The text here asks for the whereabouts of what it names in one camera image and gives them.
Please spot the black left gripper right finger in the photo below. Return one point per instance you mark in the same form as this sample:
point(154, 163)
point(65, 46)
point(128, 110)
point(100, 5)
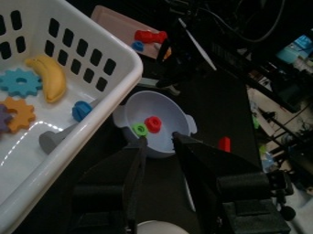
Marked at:
point(203, 170)

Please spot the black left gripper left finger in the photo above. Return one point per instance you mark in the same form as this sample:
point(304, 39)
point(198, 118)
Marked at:
point(134, 182)

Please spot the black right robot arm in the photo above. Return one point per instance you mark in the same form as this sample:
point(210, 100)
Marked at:
point(175, 58)

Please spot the grey toy screwdriver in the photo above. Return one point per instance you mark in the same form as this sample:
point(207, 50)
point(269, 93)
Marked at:
point(51, 140)

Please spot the small red toy block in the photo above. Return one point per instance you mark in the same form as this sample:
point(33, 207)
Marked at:
point(223, 144)

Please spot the white round object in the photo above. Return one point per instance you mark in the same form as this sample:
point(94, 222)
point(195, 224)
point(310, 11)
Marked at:
point(162, 228)

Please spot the green toy nut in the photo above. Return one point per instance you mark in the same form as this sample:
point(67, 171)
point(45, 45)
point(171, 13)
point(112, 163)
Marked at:
point(139, 129)

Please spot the light blue toy pot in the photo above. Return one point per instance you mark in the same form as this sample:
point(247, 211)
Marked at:
point(163, 106)

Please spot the black caster wheel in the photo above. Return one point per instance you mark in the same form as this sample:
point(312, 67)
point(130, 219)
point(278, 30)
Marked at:
point(288, 212)

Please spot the blue toy bolt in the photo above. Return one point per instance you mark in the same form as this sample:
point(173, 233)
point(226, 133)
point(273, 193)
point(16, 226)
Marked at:
point(82, 110)

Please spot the orange toy gear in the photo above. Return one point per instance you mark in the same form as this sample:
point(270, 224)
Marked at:
point(20, 114)

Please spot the purple toy gear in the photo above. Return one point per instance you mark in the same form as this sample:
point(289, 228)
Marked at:
point(4, 119)

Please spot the white plastic basket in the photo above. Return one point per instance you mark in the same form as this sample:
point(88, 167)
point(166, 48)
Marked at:
point(122, 64)

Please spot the yellow toy banana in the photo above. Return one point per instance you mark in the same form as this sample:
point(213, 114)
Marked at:
point(52, 77)

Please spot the blue toy gear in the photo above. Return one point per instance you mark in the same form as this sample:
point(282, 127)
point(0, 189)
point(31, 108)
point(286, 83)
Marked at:
point(19, 82)

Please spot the blue toy nut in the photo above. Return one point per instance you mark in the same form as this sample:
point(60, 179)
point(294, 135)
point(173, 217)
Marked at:
point(138, 46)

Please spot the light blue bottle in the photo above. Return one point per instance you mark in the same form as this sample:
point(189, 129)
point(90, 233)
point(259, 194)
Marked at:
point(294, 50)

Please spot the red toy dumbbell piece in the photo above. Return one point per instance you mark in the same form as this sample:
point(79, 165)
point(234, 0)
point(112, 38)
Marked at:
point(150, 36)

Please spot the pink tray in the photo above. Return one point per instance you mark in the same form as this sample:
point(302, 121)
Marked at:
point(118, 24)

